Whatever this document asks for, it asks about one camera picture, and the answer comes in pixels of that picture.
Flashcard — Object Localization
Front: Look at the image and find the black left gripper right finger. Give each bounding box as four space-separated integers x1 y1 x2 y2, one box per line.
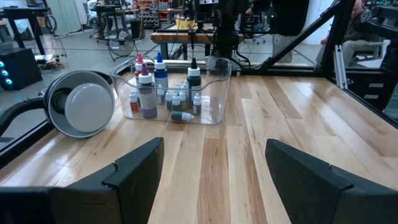
265 138 398 224

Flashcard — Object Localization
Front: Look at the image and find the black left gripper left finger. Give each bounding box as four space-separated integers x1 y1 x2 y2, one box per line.
0 136 165 224

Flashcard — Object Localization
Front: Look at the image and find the small red dropper bottle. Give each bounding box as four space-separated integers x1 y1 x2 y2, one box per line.
129 91 140 113

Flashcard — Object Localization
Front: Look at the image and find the large violet colouring bottle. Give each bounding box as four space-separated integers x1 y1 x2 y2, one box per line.
138 62 159 119

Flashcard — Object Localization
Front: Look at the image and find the large blue colouring bottle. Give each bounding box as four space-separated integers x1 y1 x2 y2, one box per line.
154 52 169 94

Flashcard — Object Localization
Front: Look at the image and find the large red colouring bottle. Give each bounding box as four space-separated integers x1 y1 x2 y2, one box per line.
134 52 144 85

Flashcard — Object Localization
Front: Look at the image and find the large black-tipped colouring bottle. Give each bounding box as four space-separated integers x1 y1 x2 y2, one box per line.
187 57 202 106

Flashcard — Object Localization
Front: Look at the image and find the round grey gooseneck lamp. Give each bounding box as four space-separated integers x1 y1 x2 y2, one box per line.
0 70 116 139

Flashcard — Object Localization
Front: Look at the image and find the clear plastic bin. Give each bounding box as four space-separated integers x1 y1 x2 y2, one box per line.
109 57 233 126

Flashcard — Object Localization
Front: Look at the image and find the black computer tower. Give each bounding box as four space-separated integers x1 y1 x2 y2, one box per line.
0 47 43 91

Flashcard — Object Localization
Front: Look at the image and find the black floor fan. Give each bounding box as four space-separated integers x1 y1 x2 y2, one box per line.
107 27 137 62

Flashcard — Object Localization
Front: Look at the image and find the person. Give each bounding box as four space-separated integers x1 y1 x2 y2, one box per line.
320 0 385 66
270 0 310 63

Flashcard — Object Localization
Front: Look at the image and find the white curtain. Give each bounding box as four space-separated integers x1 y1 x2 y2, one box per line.
46 0 83 35

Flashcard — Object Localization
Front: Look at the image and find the wooden workbench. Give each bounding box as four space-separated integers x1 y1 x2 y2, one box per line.
150 30 245 60

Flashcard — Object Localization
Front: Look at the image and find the shelf with red bins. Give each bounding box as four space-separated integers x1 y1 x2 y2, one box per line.
136 0 170 27

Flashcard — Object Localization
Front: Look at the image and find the yellow box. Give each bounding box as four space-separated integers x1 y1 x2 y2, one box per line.
175 17 197 29

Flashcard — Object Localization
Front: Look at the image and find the black desk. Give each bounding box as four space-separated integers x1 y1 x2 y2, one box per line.
0 6 50 55

